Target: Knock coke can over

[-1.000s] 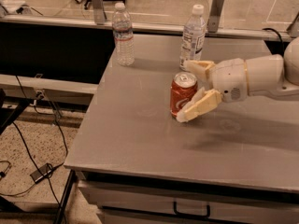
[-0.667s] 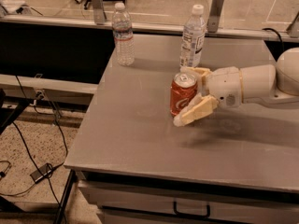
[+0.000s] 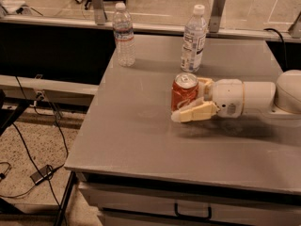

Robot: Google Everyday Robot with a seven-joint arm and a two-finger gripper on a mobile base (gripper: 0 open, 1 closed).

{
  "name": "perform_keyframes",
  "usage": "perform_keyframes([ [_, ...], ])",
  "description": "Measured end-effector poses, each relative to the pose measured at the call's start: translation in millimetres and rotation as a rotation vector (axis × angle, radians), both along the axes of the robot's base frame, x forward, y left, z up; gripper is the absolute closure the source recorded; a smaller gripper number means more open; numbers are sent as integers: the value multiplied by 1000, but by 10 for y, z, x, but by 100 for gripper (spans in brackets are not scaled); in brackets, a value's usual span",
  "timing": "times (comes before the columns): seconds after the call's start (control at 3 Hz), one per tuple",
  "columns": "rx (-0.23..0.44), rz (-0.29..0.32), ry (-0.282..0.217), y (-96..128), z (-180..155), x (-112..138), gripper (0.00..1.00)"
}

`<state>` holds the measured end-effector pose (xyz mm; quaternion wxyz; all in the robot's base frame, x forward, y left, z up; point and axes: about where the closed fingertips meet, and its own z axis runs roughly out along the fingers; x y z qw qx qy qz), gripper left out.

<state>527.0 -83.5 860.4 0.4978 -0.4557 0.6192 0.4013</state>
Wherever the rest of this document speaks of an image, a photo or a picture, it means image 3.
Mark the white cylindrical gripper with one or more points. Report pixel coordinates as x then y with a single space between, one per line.
228 95

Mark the labelled clear water bottle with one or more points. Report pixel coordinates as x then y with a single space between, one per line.
194 37

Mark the middle metal post bracket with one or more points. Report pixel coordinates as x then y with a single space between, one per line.
216 15

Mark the metal post bracket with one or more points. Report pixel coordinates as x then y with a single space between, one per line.
99 13
216 15

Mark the black drawer handle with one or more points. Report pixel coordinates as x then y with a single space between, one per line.
191 213

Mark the grey cabinet drawer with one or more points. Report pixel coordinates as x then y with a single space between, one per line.
135 206

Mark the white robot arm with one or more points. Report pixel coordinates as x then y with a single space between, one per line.
196 98

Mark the clear ribbed water bottle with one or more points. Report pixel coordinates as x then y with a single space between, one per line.
124 35

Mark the red coke can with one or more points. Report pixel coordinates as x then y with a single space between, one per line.
184 90

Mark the black power adapter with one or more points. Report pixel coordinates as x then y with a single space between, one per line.
45 173

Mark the black table leg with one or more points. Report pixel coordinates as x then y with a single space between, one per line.
60 216

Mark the left metal post bracket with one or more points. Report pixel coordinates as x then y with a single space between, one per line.
99 13

